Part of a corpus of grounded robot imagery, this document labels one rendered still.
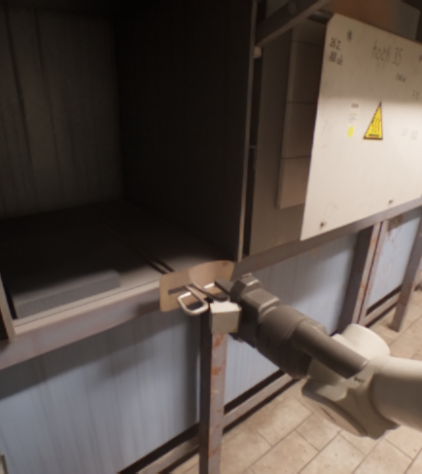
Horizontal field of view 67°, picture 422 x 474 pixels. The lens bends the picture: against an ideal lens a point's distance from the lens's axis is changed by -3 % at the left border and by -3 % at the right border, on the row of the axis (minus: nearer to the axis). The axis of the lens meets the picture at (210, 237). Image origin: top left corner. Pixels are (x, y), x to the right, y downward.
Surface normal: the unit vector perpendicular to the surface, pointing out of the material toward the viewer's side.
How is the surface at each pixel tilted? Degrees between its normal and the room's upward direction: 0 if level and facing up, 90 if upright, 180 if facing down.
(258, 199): 90
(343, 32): 90
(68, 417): 90
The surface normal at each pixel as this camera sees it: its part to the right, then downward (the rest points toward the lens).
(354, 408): -0.49, 0.08
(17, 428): 0.61, 0.32
